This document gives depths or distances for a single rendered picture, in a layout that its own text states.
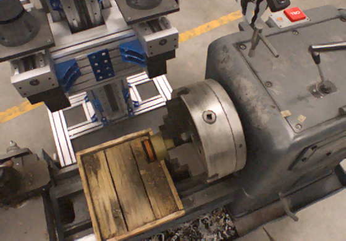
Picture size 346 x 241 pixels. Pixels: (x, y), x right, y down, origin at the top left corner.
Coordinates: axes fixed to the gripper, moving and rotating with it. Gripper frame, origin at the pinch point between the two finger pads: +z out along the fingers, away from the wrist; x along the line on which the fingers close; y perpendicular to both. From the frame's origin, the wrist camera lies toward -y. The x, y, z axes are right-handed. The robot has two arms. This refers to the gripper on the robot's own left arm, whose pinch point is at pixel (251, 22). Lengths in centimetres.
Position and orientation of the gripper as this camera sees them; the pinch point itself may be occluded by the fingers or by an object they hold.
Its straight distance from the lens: 85.3
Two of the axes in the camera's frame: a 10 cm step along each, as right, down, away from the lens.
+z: -0.6, 5.4, 8.4
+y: -4.2, -7.8, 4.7
